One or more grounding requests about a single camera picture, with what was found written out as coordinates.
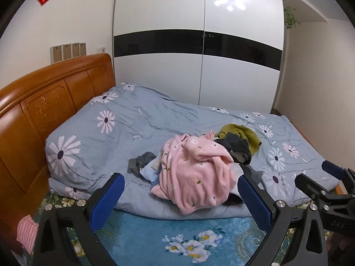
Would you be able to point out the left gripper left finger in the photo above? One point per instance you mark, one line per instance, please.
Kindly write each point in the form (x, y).
(53, 245)

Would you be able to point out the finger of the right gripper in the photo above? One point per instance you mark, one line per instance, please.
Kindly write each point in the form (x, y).
(334, 170)
(311, 188)

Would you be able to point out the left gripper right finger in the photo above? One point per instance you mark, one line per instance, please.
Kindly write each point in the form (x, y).
(307, 246)

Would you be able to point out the pink fleece pajama garment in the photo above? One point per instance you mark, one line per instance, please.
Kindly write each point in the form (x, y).
(196, 173)

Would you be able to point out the pink striped cloth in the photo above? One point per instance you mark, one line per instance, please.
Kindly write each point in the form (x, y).
(26, 233)

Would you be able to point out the olive green garment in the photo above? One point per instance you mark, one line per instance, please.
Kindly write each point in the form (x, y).
(245, 133)

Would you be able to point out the teal floral plush blanket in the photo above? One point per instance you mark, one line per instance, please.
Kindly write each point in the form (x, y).
(135, 240)

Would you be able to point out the grey floral quilt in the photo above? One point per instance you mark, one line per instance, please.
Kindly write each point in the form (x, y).
(130, 120)

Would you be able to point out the grey garment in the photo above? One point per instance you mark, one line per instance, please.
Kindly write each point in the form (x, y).
(135, 165)

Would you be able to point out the light blue garment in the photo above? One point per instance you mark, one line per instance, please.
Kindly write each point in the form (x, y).
(151, 172)

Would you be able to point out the wooden bed headboard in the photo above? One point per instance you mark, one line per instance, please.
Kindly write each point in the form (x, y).
(32, 107)

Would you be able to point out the green hanging plant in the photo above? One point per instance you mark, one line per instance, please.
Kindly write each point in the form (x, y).
(290, 19)

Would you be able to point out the white black sliding wardrobe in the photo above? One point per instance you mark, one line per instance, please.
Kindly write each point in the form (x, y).
(222, 53)

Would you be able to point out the wall switch panel row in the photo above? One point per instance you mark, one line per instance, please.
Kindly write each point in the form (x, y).
(67, 51)

